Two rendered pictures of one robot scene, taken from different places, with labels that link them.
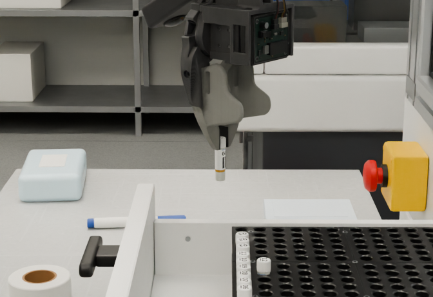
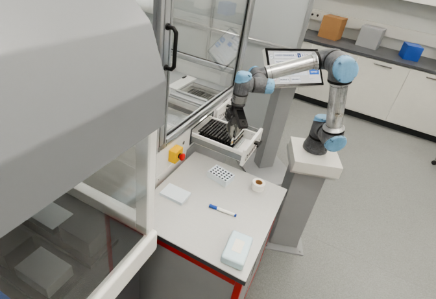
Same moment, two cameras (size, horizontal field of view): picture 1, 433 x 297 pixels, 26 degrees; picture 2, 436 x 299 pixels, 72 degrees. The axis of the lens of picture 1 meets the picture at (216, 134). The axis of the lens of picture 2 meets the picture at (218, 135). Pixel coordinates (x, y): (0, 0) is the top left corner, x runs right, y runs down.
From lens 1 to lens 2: 2.34 m
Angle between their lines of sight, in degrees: 129
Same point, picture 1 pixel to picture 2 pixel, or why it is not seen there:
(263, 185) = (167, 220)
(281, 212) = (184, 194)
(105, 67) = not seen: outside the picture
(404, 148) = (176, 148)
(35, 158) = (244, 251)
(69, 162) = (232, 241)
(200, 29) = not seen: hidden behind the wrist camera
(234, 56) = not seen: hidden behind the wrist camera
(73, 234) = (241, 215)
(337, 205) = (167, 190)
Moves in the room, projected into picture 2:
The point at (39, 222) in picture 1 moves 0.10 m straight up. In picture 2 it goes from (248, 226) to (252, 211)
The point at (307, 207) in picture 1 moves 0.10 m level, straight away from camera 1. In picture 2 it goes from (174, 193) to (161, 205)
